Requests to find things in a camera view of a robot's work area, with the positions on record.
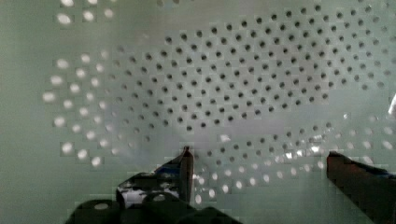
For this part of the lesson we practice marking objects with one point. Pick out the green plastic strainer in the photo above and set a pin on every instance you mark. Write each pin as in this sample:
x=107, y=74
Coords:
x=95, y=91

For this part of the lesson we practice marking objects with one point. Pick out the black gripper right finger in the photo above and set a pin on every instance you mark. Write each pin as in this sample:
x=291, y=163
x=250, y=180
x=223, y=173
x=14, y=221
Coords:
x=372, y=189

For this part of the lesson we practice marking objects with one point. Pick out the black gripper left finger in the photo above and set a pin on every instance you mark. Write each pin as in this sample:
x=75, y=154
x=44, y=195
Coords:
x=174, y=177

